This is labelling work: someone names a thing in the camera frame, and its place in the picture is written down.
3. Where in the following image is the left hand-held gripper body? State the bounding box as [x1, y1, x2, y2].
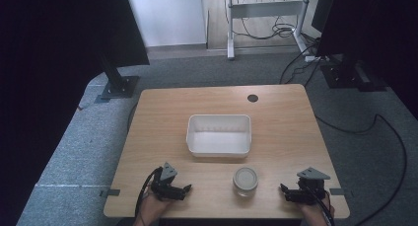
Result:
[150, 162, 182, 202]

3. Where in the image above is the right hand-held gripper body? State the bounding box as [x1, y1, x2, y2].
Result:
[286, 167, 331, 206]

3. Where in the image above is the person's right hand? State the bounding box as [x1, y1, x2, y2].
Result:
[298, 189, 335, 222]

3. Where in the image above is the person's left hand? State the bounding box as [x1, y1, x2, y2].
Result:
[140, 186, 173, 222]

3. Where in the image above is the glass jar with white lid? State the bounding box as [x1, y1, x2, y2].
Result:
[232, 166, 259, 198]

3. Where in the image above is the white plastic bin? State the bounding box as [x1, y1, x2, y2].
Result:
[185, 113, 252, 159]

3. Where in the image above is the black stand base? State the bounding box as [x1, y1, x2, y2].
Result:
[319, 62, 388, 93]

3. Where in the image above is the white power strip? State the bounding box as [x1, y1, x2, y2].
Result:
[304, 55, 330, 63]

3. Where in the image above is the white board panel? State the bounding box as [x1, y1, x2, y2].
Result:
[125, 0, 209, 48]

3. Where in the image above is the black curtain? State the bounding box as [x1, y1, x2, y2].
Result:
[311, 0, 418, 120]
[0, 0, 151, 226]

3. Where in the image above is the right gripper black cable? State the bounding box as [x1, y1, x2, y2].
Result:
[304, 185, 336, 226]

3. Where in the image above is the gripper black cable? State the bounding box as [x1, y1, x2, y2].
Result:
[304, 185, 336, 226]
[134, 166, 164, 220]

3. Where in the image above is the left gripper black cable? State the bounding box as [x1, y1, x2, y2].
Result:
[134, 166, 164, 220]

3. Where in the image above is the long black floor cable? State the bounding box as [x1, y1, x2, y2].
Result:
[314, 113, 409, 226]

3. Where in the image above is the black stand with base plate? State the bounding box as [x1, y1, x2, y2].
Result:
[94, 51, 141, 105]

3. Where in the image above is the bundle of black cables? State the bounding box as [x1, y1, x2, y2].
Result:
[234, 0, 321, 86]

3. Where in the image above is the white metal desk frame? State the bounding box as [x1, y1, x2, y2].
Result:
[224, 0, 314, 61]

